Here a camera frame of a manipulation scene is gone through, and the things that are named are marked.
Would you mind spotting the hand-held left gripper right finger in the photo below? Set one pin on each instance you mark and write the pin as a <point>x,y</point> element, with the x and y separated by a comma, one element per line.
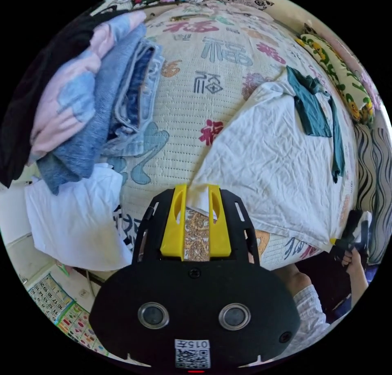
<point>220,231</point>

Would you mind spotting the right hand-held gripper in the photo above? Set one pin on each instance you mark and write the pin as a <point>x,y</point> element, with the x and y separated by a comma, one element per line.
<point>347,240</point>

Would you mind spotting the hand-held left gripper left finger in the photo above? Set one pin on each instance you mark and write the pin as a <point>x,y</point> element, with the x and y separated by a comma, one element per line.
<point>174,228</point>

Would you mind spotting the white t-shirt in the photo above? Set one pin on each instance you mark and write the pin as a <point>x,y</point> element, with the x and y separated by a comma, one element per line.
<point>269,172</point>

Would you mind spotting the person's right forearm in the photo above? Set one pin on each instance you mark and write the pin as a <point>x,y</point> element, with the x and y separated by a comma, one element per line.
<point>358,278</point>

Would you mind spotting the person's left forearm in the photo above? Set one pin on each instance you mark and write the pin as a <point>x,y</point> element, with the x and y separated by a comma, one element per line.
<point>309,313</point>

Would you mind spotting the person's right hand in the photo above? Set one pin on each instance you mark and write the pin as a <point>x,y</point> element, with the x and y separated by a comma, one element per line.
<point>351,258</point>

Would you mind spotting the person's body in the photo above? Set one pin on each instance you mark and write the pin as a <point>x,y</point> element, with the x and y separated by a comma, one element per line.
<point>327,277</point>

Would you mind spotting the bed with printed quilt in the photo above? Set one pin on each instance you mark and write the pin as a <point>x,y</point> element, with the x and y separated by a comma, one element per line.
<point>190,130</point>

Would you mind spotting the teal garment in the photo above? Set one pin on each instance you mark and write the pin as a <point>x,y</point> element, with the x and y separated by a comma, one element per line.
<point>310,111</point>

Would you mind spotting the colourful number poster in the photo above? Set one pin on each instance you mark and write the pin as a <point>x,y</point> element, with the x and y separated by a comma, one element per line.
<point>67,316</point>

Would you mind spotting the pile of clothes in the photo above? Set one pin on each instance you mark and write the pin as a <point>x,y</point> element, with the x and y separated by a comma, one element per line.
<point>79,111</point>

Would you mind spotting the yellow green cartoon print pillow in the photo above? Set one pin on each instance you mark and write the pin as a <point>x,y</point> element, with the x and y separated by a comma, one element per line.
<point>340,74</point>

